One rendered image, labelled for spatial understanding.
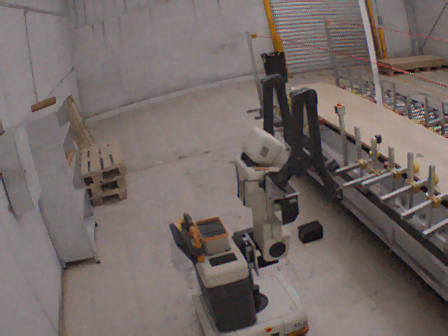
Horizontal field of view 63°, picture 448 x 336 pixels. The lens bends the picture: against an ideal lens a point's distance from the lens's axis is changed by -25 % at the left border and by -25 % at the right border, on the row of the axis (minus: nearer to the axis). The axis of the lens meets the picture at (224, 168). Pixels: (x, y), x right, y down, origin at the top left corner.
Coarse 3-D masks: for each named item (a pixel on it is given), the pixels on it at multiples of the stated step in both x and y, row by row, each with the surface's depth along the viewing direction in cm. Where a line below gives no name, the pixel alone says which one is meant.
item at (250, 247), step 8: (240, 232) 281; (248, 232) 279; (248, 240) 265; (248, 248) 260; (256, 248) 283; (256, 256) 260; (256, 264) 262; (264, 264) 267; (272, 264) 267; (256, 272) 266
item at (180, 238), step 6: (174, 228) 256; (180, 228) 268; (186, 228) 267; (174, 234) 250; (180, 234) 256; (186, 234) 259; (180, 240) 245; (186, 240) 253; (180, 246) 241; (186, 246) 248; (192, 246) 248; (186, 252) 243; (192, 252) 241; (198, 252) 239; (192, 258) 245
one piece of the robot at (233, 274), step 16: (192, 224) 247; (192, 240) 269; (240, 240) 262; (208, 256) 249; (224, 256) 247; (240, 256) 244; (208, 272) 235; (224, 272) 236; (240, 272) 239; (208, 288) 240; (224, 288) 240; (240, 288) 243; (256, 288) 262; (208, 304) 262; (224, 304) 244; (240, 304) 247; (256, 304) 268; (224, 320) 249; (240, 320) 252; (256, 320) 256
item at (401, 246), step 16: (336, 144) 404; (352, 144) 368; (352, 160) 376; (384, 160) 315; (400, 176) 292; (352, 192) 399; (352, 208) 397; (368, 208) 369; (368, 224) 367; (384, 224) 340; (400, 240) 314; (400, 256) 311; (416, 256) 289; (416, 272) 286; (432, 272) 265; (432, 288) 265
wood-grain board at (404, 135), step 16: (288, 96) 498; (320, 96) 484; (336, 96) 476; (352, 96) 469; (320, 112) 427; (352, 112) 414; (368, 112) 408; (384, 112) 401; (336, 128) 387; (352, 128) 372; (368, 128) 366; (384, 128) 360; (400, 128) 353; (416, 128) 347; (368, 144) 332; (384, 144) 326; (400, 144) 320; (416, 144) 314; (432, 144) 308; (400, 160) 293; (432, 160) 281; (416, 176) 264
